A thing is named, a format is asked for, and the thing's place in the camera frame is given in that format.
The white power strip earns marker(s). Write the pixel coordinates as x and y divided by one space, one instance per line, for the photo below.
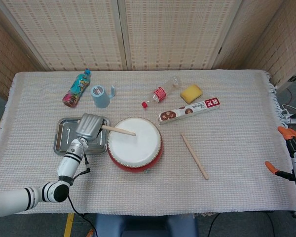
295 121

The light blue plastic mug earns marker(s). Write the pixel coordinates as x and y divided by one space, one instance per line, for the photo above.
99 97

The black label plate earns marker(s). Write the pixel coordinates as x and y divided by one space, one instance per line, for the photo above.
293 78

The yellow sponge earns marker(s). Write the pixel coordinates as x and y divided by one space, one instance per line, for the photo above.
191 93

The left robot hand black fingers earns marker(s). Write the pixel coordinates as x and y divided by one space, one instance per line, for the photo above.
88 126

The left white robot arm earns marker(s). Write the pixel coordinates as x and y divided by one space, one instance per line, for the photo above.
67 165

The long cling film box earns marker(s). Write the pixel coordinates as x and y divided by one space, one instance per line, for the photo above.
190 111

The bamboo folding screen panel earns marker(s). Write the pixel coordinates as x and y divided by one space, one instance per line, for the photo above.
286 49
5 61
64 37
241 44
175 37

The red drum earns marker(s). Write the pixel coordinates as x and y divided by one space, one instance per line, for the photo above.
138 153

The colourful drink bottle blue cap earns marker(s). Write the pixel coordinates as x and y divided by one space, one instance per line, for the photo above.
76 89

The woven beige tablecloth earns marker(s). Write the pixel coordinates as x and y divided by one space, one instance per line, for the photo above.
236 148

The wooden drumstick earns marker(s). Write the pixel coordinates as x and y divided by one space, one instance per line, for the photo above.
123 131
195 156

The clear bottle red cap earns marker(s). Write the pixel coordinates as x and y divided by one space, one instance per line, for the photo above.
159 93

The yellow floor tape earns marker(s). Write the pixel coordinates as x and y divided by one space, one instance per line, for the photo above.
69 225

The rectangular metal tray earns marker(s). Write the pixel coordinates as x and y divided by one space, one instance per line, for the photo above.
64 138

